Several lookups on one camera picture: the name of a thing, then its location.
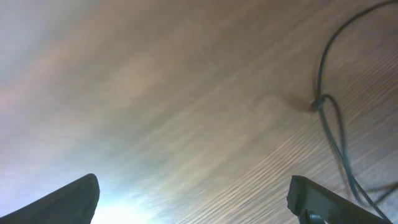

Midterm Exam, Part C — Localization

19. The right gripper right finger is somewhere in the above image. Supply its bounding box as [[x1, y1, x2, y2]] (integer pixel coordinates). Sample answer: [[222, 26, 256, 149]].
[[287, 175, 388, 224]]

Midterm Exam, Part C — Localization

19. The thin black usb cable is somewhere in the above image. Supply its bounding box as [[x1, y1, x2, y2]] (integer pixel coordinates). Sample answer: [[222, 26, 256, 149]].
[[309, 0, 398, 223]]

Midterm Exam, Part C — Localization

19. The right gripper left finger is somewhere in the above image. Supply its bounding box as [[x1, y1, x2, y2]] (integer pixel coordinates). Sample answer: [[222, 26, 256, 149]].
[[1, 174, 100, 224]]

